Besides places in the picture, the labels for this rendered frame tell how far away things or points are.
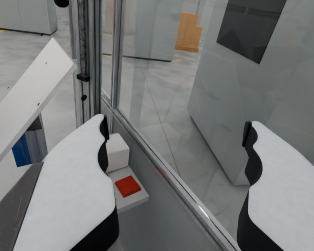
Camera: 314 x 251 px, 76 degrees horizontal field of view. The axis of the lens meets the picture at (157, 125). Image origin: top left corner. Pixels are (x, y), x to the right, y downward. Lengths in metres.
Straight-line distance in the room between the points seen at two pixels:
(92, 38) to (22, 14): 6.94
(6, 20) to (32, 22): 0.69
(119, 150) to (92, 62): 0.38
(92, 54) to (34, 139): 0.41
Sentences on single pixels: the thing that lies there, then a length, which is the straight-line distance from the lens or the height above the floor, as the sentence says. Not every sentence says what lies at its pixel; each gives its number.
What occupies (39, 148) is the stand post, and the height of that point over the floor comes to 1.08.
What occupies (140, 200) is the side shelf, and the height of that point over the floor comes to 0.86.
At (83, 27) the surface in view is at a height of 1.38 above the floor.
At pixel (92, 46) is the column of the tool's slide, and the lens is 0.89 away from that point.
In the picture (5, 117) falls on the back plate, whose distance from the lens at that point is 0.69.
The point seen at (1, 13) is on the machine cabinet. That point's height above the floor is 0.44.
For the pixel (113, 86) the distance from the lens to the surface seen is 1.02.
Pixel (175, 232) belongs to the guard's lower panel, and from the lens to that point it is 0.84.
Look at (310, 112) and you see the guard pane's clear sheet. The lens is 0.41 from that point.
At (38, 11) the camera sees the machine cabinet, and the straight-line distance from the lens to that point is 7.63.
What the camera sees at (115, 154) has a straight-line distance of 0.85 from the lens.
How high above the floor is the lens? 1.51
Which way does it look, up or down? 32 degrees down
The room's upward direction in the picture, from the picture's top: 11 degrees clockwise
